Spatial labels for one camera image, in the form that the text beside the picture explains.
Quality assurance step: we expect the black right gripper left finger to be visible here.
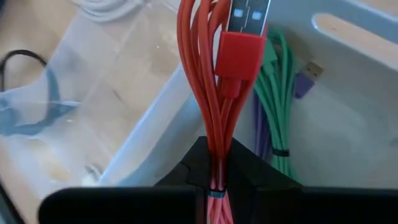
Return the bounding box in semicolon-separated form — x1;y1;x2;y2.
37;136;211;224

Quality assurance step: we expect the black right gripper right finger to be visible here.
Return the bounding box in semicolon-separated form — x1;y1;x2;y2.
224;136;398;224

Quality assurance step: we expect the green USB cable bundle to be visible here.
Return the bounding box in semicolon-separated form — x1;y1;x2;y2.
253;29;301;183

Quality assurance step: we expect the purple USB cable bundle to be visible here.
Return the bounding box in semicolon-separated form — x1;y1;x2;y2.
252;60;324;162

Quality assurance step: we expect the red USB cable bundle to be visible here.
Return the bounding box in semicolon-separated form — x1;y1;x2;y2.
176;0;271;224

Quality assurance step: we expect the white opaque plastic bin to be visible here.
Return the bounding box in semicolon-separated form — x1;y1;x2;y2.
96;0;398;189

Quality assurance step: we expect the clear plastic bin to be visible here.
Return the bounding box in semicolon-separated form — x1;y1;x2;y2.
0;0;193;200

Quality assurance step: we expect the black cable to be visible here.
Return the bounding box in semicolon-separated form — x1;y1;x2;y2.
0;49;80;136

